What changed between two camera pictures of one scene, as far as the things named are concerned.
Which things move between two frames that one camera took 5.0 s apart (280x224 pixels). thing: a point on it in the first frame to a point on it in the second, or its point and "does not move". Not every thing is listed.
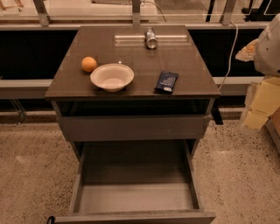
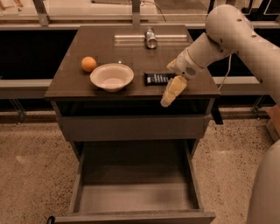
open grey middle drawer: x=135 y=182 does not move
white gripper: x=269 y=51 to x=185 y=66
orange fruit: x=88 y=64 does not move
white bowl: x=112 y=77 does not move
